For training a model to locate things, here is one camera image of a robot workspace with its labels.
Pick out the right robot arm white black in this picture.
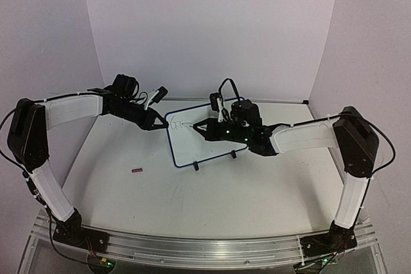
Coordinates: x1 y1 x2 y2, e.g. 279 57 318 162
193 94 384 257

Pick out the right camera black cable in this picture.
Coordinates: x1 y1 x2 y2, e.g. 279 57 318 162
218 78 241 101

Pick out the blue framed small whiteboard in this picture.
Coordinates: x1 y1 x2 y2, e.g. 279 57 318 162
164 103 247 168

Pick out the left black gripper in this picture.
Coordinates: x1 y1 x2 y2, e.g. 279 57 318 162
112 99 169 130

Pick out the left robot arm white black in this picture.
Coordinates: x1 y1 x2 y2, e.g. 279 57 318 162
7 74 168 253

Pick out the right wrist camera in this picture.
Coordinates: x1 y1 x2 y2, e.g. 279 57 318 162
209 92 231 123

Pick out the aluminium front rail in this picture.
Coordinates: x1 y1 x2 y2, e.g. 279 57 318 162
18 211 387 273

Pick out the black wire whiteboard stand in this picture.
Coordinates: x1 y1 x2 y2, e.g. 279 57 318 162
192 150 237 171

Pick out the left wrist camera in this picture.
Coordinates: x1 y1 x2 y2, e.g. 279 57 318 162
144 86 168 110

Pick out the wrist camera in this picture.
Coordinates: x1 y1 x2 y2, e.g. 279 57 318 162
209 92 231 123
144 86 168 110

